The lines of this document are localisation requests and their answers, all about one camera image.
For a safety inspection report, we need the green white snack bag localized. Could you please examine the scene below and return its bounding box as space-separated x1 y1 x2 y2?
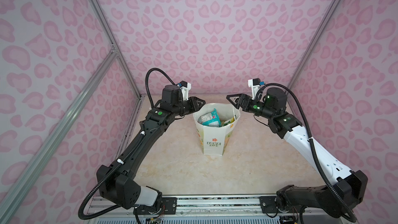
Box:
221 116 236 127

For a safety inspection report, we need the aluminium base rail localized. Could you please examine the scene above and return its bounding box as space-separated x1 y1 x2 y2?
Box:
87 195 347 224

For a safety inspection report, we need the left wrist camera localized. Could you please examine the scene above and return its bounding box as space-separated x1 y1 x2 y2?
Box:
177 81 192 101

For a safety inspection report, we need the teal white snack bag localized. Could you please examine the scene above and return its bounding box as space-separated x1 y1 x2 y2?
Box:
198 109 221 128

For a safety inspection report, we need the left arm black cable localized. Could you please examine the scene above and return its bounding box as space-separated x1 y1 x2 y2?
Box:
77 67 176 220

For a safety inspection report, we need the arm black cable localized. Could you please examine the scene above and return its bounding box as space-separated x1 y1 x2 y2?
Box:
77 67 176 220
255 82 358 224

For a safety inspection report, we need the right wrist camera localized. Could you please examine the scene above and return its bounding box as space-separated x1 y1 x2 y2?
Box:
248 78 265 100

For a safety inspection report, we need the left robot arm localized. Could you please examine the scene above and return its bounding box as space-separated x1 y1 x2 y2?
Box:
91 81 205 218

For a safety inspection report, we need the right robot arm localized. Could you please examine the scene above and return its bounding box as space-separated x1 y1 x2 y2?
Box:
226 84 368 223

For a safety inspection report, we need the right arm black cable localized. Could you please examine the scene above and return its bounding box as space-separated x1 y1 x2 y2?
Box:
255 82 358 224

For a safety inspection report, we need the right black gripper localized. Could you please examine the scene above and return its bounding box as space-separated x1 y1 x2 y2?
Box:
227 94 276 120

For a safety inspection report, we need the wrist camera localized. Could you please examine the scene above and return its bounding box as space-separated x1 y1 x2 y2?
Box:
177 81 192 101
248 78 265 100

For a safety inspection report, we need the white paper bag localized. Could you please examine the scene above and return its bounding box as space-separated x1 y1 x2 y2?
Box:
193 103 240 156

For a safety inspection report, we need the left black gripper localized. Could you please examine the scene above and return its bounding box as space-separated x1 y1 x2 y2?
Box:
172 96 206 117

